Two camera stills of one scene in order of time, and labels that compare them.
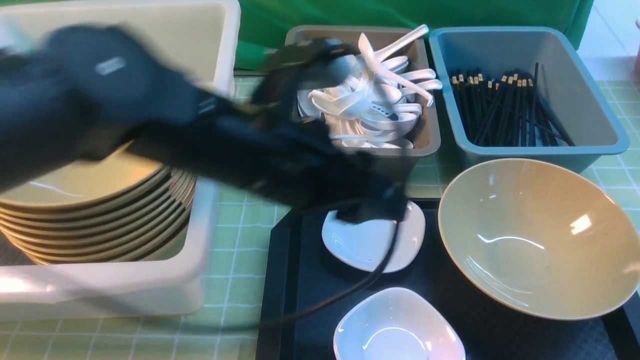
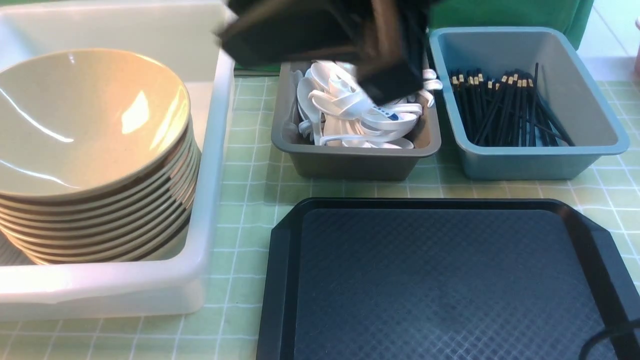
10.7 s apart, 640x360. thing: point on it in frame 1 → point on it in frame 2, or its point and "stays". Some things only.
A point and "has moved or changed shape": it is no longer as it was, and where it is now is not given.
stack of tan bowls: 106,209 stays
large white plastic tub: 200,40 stays
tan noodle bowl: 541,237 has moved or changed shape
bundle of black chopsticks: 508,112 stays
